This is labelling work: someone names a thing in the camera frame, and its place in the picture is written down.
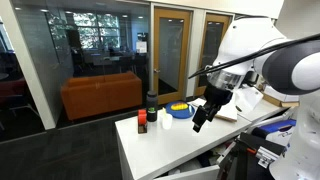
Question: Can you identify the blue and white device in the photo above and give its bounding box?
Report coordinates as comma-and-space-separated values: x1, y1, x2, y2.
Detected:
251, 118, 297, 148

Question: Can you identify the orange sofa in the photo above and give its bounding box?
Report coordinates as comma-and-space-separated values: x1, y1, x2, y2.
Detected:
60, 70, 144, 121

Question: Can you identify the white paper sign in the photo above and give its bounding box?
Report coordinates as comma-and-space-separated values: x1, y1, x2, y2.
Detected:
135, 40, 148, 54

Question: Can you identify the wide wooden glass door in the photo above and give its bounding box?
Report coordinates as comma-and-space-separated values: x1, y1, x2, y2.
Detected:
153, 7, 194, 106

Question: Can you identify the yellow toy corn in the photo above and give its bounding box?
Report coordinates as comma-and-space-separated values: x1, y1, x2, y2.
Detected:
170, 103, 190, 112

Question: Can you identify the black metal clamp stand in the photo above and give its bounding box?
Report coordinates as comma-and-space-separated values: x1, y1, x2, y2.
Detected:
218, 132, 288, 180

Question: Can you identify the white cup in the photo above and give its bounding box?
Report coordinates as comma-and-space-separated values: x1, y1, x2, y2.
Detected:
161, 113, 174, 131

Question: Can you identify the white paper sheet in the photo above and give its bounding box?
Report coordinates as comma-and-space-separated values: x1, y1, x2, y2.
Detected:
234, 84, 265, 114

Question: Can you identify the blue plate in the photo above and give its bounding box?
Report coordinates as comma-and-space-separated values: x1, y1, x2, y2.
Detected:
165, 101, 196, 120

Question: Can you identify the small orange bottle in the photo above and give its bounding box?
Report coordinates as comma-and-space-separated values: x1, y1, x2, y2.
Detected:
137, 109, 149, 135

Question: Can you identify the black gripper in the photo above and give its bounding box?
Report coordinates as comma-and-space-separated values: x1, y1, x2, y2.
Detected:
191, 83, 234, 134

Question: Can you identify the black water bottle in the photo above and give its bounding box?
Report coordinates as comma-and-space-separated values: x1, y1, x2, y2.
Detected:
146, 90, 159, 123

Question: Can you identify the narrow wooden glass door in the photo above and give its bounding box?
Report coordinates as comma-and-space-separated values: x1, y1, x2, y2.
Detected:
194, 12, 234, 98

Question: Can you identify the dark red chair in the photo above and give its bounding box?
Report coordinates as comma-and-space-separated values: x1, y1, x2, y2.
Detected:
0, 78, 41, 132

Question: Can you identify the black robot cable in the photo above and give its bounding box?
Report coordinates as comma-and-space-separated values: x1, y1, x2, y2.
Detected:
188, 33, 320, 80

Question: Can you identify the white flat box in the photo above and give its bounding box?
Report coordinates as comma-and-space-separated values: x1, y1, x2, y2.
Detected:
263, 84, 301, 103

